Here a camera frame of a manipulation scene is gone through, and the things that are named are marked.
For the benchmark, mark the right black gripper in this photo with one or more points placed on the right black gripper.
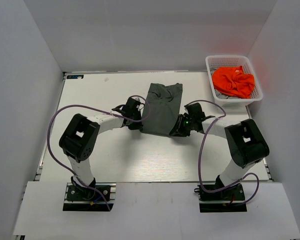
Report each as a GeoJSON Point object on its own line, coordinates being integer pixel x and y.
{"type": "Point", "coordinates": [178, 130]}

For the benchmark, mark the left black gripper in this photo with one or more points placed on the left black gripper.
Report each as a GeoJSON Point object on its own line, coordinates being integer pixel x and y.
{"type": "Point", "coordinates": [138, 126]}

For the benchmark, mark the dark grey t-shirt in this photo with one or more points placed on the dark grey t-shirt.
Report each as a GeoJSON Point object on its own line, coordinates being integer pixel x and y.
{"type": "Point", "coordinates": [160, 116]}

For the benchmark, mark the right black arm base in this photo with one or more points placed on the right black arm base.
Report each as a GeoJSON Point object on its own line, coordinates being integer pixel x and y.
{"type": "Point", "coordinates": [227, 201]}

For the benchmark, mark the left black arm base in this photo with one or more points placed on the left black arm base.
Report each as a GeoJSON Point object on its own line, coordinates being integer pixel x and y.
{"type": "Point", "coordinates": [78, 200]}

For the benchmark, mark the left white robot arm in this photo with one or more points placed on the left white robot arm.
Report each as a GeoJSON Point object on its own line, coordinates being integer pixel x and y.
{"type": "Point", "coordinates": [80, 136]}

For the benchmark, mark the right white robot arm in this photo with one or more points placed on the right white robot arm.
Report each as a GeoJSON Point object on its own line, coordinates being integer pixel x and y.
{"type": "Point", "coordinates": [245, 141]}

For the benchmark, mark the light grey garment in basket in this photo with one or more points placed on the light grey garment in basket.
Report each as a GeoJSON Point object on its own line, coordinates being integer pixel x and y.
{"type": "Point", "coordinates": [223, 96]}

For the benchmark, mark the orange t-shirt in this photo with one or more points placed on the orange t-shirt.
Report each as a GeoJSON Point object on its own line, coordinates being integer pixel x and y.
{"type": "Point", "coordinates": [232, 81]}

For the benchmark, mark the blue label sticker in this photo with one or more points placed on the blue label sticker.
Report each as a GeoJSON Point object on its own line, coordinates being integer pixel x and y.
{"type": "Point", "coordinates": [74, 77]}

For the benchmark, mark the white perforated plastic basket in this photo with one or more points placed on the white perforated plastic basket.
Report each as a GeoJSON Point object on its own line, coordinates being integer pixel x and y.
{"type": "Point", "coordinates": [214, 62]}

